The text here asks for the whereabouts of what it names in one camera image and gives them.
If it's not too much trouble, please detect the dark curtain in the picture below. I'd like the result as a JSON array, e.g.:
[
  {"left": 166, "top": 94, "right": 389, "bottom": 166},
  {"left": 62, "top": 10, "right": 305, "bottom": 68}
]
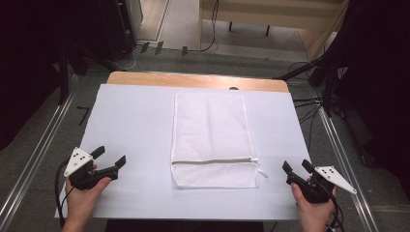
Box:
[
  {"left": 322, "top": 0, "right": 410, "bottom": 201},
  {"left": 0, "top": 0, "right": 104, "bottom": 153}
]

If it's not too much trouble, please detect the bundle of black cables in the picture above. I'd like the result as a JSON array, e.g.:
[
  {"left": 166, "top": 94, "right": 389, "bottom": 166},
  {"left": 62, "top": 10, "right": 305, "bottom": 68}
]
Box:
[{"left": 286, "top": 60, "right": 325, "bottom": 153}]

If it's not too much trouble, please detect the black cabinet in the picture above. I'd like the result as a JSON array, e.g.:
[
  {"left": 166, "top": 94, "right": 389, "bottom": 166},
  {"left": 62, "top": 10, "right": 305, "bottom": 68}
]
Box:
[{"left": 98, "top": 0, "right": 138, "bottom": 62}]

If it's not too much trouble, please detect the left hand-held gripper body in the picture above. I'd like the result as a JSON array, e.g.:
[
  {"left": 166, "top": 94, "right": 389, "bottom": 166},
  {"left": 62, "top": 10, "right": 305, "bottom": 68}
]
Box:
[{"left": 63, "top": 146, "right": 102, "bottom": 191}]

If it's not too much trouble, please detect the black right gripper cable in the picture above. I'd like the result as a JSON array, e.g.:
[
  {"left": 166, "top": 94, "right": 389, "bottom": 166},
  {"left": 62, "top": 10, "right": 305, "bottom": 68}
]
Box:
[{"left": 323, "top": 189, "right": 346, "bottom": 232}]

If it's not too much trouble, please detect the person's right hand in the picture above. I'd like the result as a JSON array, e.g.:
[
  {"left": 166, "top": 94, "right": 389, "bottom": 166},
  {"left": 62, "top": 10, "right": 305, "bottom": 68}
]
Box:
[{"left": 290, "top": 184, "right": 338, "bottom": 227}]

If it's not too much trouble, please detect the metal floor rail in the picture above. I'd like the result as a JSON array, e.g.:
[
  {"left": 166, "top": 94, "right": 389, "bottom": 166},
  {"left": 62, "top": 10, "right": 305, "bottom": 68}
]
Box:
[
  {"left": 310, "top": 88, "right": 380, "bottom": 232},
  {"left": 0, "top": 73, "right": 80, "bottom": 231}
]

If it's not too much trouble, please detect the white mesh laundry bag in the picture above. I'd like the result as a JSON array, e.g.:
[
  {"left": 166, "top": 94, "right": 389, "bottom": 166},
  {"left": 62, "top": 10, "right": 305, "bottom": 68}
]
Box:
[{"left": 170, "top": 93, "right": 269, "bottom": 189}]

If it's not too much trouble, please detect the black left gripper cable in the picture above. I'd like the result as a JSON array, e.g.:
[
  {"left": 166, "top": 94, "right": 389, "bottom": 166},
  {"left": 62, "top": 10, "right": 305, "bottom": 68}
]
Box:
[{"left": 53, "top": 159, "right": 75, "bottom": 228}]

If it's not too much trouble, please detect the wooden table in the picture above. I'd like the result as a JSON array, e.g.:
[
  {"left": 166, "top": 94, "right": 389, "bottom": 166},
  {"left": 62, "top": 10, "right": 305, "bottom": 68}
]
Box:
[{"left": 105, "top": 71, "right": 290, "bottom": 94}]

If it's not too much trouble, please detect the black floor cable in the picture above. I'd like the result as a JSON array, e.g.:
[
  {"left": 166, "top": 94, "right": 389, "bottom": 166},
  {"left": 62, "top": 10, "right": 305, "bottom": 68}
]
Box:
[{"left": 188, "top": 0, "right": 220, "bottom": 53}]

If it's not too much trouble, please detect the person's dark clothing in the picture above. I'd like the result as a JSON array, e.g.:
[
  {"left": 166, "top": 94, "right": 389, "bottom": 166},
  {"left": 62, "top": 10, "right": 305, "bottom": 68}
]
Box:
[{"left": 105, "top": 219, "right": 265, "bottom": 232}]

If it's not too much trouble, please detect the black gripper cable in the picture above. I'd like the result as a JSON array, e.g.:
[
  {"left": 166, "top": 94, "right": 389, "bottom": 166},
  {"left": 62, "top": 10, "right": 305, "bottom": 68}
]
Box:
[
  {"left": 53, "top": 159, "right": 75, "bottom": 228},
  {"left": 323, "top": 189, "right": 346, "bottom": 232}
]

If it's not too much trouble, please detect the person's left hand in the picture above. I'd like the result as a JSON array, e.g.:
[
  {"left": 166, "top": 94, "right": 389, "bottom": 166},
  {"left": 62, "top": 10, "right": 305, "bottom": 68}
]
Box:
[{"left": 64, "top": 163, "right": 112, "bottom": 218}]

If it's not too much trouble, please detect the light wooden furniture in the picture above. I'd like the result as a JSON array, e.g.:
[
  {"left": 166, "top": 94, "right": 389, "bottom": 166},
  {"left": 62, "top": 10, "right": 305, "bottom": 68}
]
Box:
[{"left": 198, "top": 0, "right": 351, "bottom": 61}]

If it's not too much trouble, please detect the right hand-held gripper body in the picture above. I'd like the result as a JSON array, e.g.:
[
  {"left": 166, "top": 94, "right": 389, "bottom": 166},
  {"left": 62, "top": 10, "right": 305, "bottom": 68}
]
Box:
[{"left": 299, "top": 165, "right": 358, "bottom": 205}]

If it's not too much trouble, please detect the white table sheet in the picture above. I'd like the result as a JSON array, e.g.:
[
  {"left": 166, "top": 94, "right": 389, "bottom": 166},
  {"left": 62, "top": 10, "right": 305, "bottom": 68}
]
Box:
[{"left": 54, "top": 83, "right": 312, "bottom": 222}]

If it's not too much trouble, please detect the white floor cable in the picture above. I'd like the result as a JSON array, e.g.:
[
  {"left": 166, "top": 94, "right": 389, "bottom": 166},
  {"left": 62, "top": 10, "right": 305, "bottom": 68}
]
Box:
[{"left": 110, "top": 44, "right": 143, "bottom": 72}]

